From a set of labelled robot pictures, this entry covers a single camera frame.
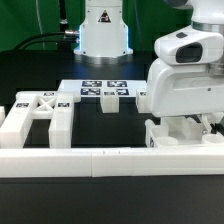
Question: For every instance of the white U-shaped fence wall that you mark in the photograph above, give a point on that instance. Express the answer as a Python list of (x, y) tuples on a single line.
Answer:
[(166, 157)]

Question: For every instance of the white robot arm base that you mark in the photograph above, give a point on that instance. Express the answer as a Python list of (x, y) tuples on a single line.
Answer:
[(103, 35)]

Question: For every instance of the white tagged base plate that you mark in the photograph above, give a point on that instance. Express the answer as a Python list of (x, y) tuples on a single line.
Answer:
[(93, 88)]

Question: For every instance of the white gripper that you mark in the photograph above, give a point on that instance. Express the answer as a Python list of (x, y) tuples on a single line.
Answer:
[(185, 90)]

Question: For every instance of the white chair back frame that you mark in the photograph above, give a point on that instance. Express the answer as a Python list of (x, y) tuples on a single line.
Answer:
[(55, 106)]

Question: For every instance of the white chair seat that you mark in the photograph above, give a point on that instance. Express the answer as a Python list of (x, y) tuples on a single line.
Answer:
[(180, 131)]

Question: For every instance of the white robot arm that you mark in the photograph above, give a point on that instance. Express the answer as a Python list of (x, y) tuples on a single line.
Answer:
[(200, 43)]

